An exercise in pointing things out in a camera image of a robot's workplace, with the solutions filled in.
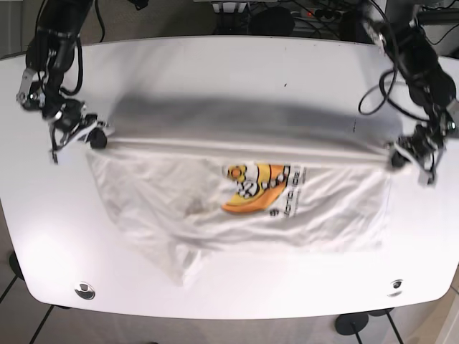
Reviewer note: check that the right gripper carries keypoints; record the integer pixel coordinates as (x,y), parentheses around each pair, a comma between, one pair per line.
(66,118)

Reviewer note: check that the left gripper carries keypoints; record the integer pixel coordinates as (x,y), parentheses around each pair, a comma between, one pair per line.
(424,147)

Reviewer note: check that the white T-shirt yellow patch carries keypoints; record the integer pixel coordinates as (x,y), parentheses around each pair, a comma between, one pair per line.
(179,212)

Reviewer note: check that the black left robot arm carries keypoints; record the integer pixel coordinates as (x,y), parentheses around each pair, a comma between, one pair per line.
(429,86)

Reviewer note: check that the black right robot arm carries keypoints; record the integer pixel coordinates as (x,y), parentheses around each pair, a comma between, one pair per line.
(54,76)

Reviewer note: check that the right silver table grommet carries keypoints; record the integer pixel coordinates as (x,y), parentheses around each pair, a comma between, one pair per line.
(395,288)

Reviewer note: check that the silver table grommet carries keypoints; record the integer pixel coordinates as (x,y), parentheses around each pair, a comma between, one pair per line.
(395,288)
(84,290)

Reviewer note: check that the left silver table grommet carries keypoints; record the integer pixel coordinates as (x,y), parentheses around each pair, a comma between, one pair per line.
(84,290)

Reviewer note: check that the black round stand base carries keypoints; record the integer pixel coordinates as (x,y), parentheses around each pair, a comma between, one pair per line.
(351,324)

